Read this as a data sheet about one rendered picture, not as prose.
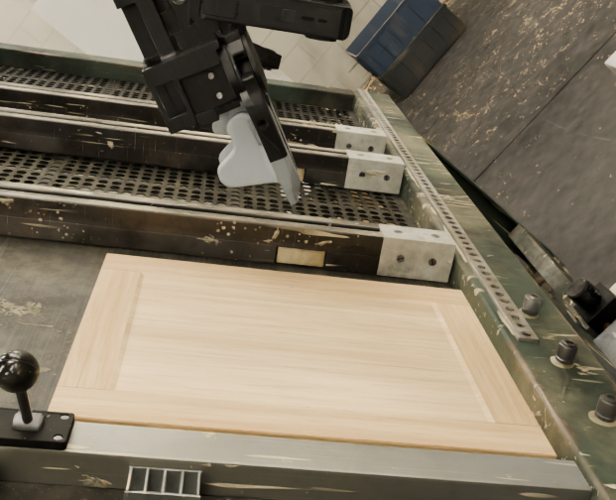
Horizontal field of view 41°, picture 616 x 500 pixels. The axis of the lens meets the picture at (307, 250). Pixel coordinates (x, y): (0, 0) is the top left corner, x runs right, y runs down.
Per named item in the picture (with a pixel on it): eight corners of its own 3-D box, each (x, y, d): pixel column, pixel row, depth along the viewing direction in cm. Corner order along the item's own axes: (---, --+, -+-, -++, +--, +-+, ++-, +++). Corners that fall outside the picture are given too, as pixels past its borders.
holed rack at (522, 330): (539, 343, 112) (540, 339, 112) (518, 340, 112) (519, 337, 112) (366, 91, 264) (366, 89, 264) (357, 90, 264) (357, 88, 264)
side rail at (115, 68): (349, 129, 260) (355, 94, 256) (-10, 82, 246) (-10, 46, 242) (346, 123, 268) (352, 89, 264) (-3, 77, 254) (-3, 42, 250)
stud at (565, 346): (575, 367, 107) (582, 347, 106) (557, 366, 107) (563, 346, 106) (568, 358, 110) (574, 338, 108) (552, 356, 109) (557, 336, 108)
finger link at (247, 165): (242, 222, 70) (197, 123, 66) (308, 196, 69) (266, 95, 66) (242, 235, 67) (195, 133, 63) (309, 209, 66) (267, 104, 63)
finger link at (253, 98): (266, 152, 68) (224, 53, 64) (286, 144, 67) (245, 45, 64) (267, 170, 63) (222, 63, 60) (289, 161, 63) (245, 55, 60)
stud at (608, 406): (618, 426, 95) (626, 404, 94) (598, 424, 95) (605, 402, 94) (609, 414, 98) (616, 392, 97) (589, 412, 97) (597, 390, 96)
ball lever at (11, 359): (46, 448, 79) (33, 382, 69) (5, 445, 79) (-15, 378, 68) (53, 412, 82) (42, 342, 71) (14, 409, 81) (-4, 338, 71)
